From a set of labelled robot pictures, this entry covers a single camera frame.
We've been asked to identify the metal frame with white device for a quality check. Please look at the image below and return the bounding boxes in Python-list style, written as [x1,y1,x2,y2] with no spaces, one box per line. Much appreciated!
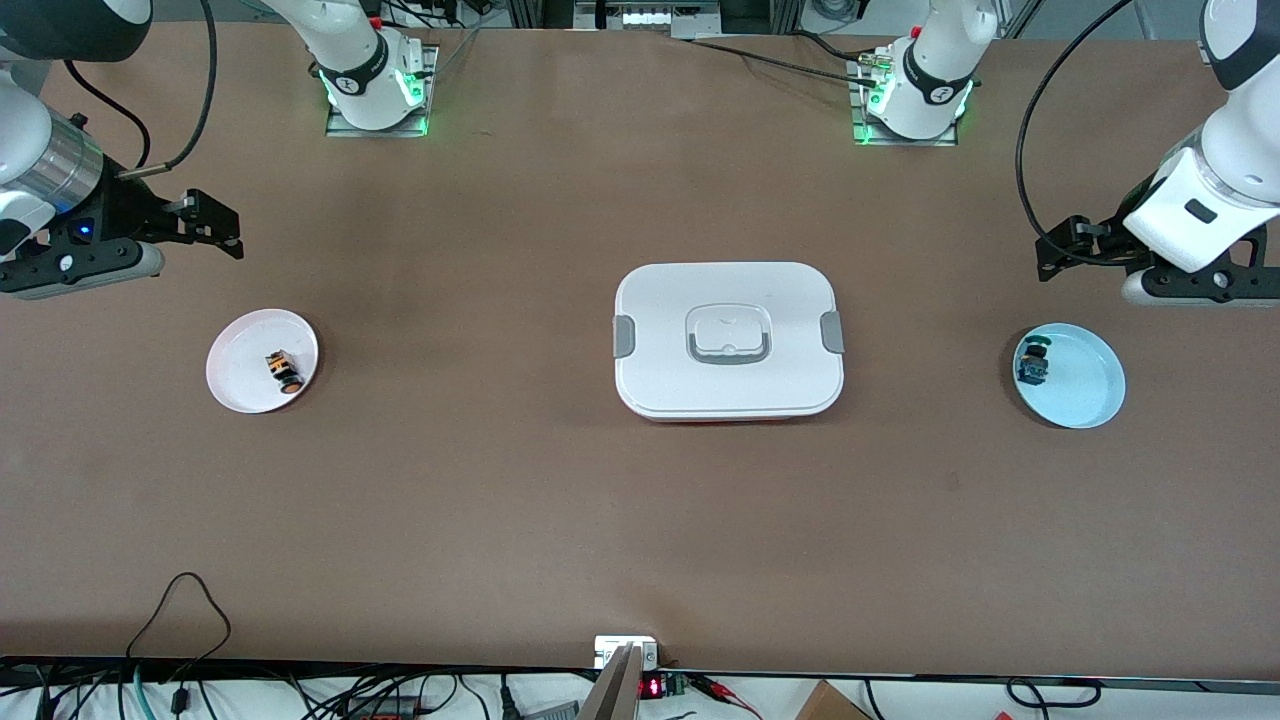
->
[575,0,723,31]

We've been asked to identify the small white socket box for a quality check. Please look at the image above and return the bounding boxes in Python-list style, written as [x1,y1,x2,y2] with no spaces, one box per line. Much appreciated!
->
[594,636,660,670]

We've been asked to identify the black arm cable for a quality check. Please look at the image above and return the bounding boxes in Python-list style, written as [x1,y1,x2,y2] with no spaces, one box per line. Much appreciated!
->
[1015,0,1141,267]
[63,0,220,180]

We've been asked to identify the pink round plate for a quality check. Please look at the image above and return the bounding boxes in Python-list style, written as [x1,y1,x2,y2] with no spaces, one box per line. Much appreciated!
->
[206,308,320,415]

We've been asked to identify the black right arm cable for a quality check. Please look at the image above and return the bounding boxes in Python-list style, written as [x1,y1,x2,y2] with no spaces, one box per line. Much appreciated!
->
[63,0,220,180]

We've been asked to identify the white lidded box grey clips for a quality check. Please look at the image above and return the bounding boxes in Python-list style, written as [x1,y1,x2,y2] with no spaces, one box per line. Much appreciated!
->
[612,262,846,423]

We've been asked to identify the black looped cable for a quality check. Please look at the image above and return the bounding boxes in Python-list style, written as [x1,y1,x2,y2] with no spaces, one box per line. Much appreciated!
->
[125,571,234,663]

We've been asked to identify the thin black table cable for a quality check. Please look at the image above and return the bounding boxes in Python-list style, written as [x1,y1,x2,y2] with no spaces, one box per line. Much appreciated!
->
[685,35,883,91]

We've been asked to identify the red clip leads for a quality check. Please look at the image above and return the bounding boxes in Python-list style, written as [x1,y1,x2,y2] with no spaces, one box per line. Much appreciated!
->
[693,674,763,720]

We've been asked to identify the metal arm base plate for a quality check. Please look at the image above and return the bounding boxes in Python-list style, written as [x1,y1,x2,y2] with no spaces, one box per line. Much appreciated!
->
[850,55,959,148]
[325,45,439,138]

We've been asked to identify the brown cardboard piece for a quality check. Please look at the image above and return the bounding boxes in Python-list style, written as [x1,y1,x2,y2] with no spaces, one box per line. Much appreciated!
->
[795,680,873,720]

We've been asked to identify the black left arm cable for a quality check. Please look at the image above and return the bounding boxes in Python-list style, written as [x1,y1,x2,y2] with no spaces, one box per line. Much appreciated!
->
[1015,0,1141,267]

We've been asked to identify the black coiled cable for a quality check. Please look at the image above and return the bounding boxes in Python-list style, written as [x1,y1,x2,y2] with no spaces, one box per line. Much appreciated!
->
[1004,677,1103,712]

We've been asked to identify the light blue round plate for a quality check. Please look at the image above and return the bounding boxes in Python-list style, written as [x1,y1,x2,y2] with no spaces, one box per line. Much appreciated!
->
[1012,322,1127,430]

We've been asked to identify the grey metal bar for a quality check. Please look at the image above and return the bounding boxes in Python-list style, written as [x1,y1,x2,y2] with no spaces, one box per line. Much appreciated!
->
[578,643,647,720]

